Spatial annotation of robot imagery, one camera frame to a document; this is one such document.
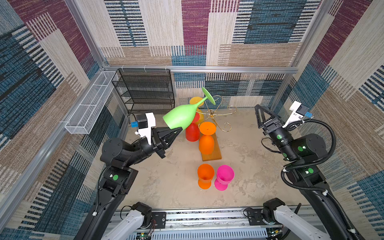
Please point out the orange wine glass back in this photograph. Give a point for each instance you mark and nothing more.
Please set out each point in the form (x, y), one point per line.
(206, 174)

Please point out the pink wine glass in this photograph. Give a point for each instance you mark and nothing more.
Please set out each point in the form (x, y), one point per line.
(225, 175)

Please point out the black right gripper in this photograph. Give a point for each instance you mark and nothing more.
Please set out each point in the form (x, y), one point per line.
(270, 125)

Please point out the aluminium front rail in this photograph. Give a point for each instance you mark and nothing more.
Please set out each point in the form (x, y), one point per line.
(204, 224)

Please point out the gold wire wine glass rack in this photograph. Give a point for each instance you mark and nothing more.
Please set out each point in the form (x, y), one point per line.
(208, 114)

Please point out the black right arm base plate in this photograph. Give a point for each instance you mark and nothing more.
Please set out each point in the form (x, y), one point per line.
(255, 217)

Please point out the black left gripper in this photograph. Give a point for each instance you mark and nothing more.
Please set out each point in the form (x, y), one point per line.
(159, 141)

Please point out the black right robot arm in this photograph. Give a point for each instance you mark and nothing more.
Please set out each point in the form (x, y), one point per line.
(302, 173)

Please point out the white mesh wall basket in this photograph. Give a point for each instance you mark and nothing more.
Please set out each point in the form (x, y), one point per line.
(86, 114)

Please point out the orange wine glass front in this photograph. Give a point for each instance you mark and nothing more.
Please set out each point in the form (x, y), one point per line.
(207, 143)

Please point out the red wine glass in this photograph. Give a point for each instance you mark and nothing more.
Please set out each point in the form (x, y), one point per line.
(192, 131)

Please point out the black mesh shelf rack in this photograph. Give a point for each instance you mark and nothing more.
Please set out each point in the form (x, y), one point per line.
(145, 91)

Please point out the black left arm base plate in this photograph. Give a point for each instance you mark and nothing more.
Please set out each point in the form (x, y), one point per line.
(155, 220)

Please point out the orange wine glass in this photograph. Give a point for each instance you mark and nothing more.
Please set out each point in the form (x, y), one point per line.
(207, 143)
(206, 174)

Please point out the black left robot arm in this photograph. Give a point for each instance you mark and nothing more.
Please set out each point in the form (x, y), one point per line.
(117, 179)

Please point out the green wine glass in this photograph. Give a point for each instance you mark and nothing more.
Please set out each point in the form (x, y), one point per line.
(182, 116)

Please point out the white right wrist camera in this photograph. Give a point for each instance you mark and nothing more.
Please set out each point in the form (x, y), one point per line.
(299, 111)

